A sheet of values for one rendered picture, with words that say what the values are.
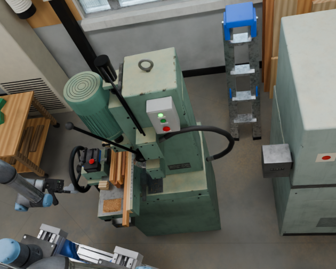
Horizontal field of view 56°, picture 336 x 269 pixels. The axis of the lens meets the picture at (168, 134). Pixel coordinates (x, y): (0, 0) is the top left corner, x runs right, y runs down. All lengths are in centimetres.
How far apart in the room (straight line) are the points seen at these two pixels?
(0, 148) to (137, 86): 187
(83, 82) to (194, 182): 81
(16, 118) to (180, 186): 173
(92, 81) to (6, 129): 173
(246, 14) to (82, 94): 109
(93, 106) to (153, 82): 28
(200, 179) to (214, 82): 158
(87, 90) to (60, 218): 179
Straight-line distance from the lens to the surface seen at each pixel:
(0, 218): 331
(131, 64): 132
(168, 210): 201
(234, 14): 199
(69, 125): 135
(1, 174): 173
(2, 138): 296
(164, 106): 119
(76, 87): 138
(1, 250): 180
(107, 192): 177
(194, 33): 290
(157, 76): 124
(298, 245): 248
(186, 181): 177
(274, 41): 261
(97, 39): 305
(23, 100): 311
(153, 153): 141
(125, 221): 163
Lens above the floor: 240
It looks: 55 degrees down
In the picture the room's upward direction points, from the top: 24 degrees counter-clockwise
